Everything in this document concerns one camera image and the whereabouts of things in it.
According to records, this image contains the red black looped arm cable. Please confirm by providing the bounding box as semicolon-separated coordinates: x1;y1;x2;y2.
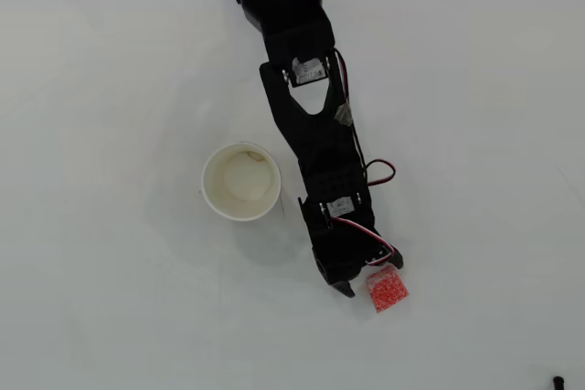
321;0;397;186

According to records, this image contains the red white black gripper cable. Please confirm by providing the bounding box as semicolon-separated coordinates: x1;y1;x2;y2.
330;216;396;269

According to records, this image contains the red cube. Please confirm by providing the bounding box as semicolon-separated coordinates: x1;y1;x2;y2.
365;264;411;315

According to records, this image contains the white paper cup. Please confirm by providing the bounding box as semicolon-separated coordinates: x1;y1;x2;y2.
201;142;282;222

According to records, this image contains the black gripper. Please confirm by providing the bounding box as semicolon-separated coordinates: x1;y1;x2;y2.
311;230;406;299

